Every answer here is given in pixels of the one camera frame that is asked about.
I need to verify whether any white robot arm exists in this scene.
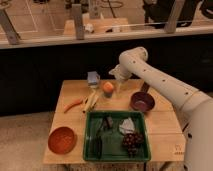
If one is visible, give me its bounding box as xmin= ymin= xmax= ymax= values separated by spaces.
xmin=109 ymin=47 xmax=213 ymax=171

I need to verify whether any orange fruit on stand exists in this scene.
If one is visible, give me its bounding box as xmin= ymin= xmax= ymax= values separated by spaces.
xmin=102 ymin=82 xmax=114 ymax=98

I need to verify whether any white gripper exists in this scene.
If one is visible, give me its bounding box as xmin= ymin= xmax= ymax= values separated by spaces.
xmin=109 ymin=64 xmax=130 ymax=96

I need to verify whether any orange carrot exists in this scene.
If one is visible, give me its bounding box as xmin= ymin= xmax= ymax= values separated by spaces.
xmin=63 ymin=99 xmax=83 ymax=113

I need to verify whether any wooden table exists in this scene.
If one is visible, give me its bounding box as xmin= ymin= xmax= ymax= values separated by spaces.
xmin=43 ymin=79 xmax=186 ymax=164

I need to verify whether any purple pan with handle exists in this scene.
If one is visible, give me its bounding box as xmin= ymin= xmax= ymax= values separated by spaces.
xmin=130 ymin=82 xmax=155 ymax=112

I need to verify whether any blue grey sponge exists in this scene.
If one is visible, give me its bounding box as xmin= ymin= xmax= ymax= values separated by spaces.
xmin=87 ymin=71 xmax=100 ymax=85

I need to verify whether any orange plastic bowl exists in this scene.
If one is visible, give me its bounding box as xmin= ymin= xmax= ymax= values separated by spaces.
xmin=48 ymin=127 xmax=77 ymax=155

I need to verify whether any grey crumpled cloth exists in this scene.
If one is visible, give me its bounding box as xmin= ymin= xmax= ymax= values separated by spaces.
xmin=119 ymin=118 xmax=135 ymax=135

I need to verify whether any metal window rail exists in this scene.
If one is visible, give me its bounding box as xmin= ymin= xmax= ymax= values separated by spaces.
xmin=0 ymin=0 xmax=213 ymax=47

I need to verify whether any green plastic tray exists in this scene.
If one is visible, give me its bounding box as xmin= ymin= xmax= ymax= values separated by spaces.
xmin=83 ymin=110 xmax=151 ymax=162

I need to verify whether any dark utensil in tray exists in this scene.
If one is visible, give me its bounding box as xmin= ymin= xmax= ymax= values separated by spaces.
xmin=95 ymin=116 xmax=113 ymax=159

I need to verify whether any dark purple grape bunch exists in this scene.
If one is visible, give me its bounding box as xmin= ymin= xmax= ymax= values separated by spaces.
xmin=122 ymin=132 xmax=144 ymax=157

